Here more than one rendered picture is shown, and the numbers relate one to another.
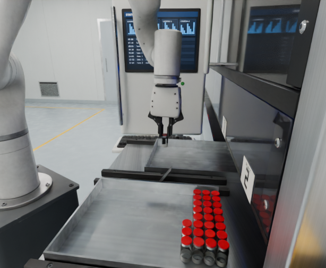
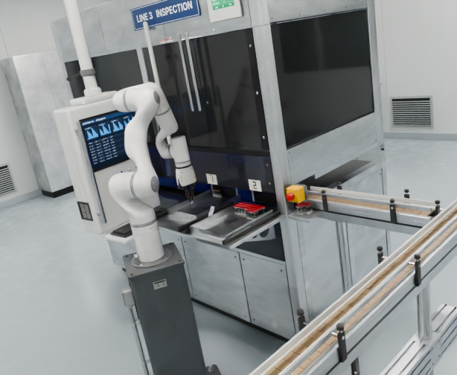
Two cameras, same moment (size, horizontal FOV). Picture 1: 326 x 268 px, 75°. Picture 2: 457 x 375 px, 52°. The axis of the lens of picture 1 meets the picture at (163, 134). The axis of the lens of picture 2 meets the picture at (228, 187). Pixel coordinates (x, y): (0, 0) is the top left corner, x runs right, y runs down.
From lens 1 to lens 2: 209 cm
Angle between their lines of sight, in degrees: 46
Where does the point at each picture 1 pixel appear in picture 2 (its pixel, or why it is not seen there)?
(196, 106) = not seen: hidden behind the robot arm
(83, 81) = not seen: outside the picture
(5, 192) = (161, 253)
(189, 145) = (187, 204)
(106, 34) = not seen: outside the picture
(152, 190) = (213, 219)
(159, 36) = (179, 141)
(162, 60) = (184, 152)
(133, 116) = (107, 212)
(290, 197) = (277, 174)
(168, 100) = (190, 173)
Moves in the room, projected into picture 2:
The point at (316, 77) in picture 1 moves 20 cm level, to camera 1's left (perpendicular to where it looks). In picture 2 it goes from (272, 148) to (249, 160)
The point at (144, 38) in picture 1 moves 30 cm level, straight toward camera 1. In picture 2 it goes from (161, 143) to (208, 142)
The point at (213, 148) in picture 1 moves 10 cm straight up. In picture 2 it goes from (199, 199) to (196, 184)
